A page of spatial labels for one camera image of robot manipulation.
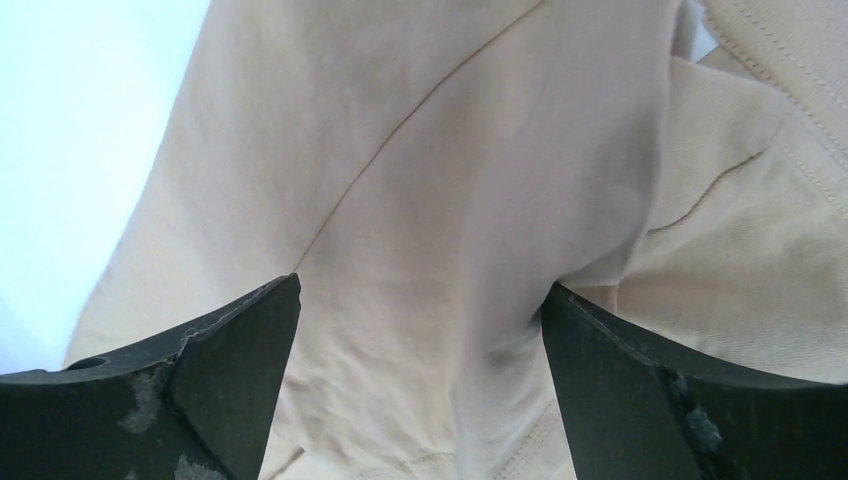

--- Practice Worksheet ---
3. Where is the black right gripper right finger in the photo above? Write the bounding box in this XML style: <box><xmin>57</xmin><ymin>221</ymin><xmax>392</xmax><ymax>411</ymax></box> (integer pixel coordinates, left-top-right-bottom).
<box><xmin>541</xmin><ymin>286</ymin><xmax>847</xmax><ymax>480</ymax></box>

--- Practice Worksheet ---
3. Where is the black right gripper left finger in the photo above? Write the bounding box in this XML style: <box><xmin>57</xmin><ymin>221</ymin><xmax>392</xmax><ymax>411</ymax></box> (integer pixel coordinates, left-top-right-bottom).
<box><xmin>1</xmin><ymin>275</ymin><xmax>301</xmax><ymax>479</ymax></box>

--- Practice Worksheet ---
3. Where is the beige t shirt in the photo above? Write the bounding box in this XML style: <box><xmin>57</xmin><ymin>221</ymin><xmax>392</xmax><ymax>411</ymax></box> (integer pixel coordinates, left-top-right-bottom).
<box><xmin>67</xmin><ymin>1</ymin><xmax>847</xmax><ymax>479</ymax></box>

